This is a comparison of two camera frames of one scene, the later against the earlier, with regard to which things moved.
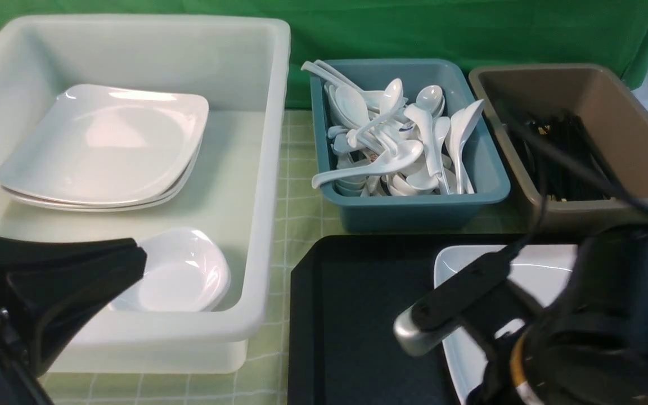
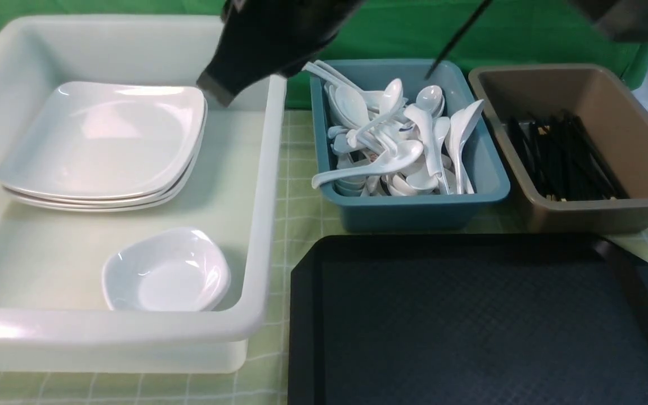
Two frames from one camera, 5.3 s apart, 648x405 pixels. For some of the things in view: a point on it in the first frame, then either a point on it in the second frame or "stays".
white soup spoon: [390, 98] stays
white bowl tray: [185, 271] stays
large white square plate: [543, 271] to [98, 146]
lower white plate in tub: [27, 199] stays
